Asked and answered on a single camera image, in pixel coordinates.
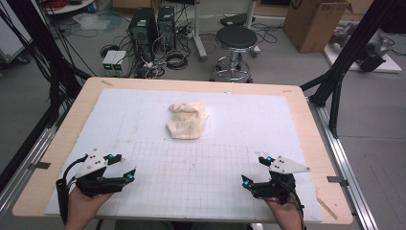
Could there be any white grid mat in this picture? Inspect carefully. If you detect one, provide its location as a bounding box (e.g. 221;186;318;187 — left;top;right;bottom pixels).
44;87;324;223

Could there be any large black computer tower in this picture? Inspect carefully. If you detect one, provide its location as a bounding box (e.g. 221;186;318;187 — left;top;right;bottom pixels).
127;7;158;62

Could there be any person's right hand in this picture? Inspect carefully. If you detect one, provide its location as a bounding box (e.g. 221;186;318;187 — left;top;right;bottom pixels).
263;196;305;230

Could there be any person's left hand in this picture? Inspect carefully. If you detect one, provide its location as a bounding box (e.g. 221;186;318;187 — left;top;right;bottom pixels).
65;187;114;230

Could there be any clear plastic bag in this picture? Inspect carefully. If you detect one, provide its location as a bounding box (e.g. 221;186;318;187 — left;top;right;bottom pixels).
72;12;111;32

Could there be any large cardboard box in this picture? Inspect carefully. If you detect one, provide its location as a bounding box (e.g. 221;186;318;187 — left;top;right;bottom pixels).
282;0;350;54

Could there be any slim black computer tower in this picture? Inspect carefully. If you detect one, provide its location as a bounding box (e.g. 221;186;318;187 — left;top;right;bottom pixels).
156;5;177;53

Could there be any flat black device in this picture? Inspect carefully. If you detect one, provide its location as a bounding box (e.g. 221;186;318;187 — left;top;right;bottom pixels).
219;12;257;28

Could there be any thin wooden strip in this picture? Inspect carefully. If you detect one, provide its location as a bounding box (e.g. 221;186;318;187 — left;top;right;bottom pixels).
315;195;339;221

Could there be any person's lap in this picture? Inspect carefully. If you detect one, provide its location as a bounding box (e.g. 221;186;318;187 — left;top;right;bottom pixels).
114;219;257;230

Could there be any white table leg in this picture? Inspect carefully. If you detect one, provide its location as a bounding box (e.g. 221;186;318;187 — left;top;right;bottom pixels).
192;0;209;62
244;0;261;58

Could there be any white round table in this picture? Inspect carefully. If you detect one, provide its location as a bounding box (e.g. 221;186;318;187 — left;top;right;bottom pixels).
43;0;97;15

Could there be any cream cloth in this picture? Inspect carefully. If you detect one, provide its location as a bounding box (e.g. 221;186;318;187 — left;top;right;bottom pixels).
166;101;211;141

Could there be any black round stool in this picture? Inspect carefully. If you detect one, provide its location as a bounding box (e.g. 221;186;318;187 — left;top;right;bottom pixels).
210;25;260;83

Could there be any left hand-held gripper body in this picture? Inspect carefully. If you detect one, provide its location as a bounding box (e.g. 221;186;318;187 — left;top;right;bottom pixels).
75;149;128;197

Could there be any aluminium rail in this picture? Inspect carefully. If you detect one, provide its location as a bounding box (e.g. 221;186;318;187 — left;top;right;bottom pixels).
306;96;379;230
0;126;59;210

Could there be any white bench power supply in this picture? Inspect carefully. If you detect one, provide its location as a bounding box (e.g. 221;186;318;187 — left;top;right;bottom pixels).
111;50;129;78
101;50;118;78

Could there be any white board with grey machinery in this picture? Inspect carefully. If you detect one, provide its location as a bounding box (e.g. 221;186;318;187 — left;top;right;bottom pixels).
323;21;403;74

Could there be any white cabinet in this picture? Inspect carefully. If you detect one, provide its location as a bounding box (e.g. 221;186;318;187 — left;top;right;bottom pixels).
0;6;34;65

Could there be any black metal frame stand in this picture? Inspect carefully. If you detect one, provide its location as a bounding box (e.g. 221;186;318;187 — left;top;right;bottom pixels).
299;0;406;139
0;0;94;128

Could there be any grey metal clamp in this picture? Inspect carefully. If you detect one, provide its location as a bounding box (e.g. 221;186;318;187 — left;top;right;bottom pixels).
27;161;52;172
327;175;350;188

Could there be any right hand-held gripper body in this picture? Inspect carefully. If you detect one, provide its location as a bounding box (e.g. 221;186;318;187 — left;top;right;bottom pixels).
250;155;310;205

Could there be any coil of black cables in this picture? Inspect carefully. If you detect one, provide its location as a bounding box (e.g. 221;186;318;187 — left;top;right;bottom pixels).
165;49;190;71

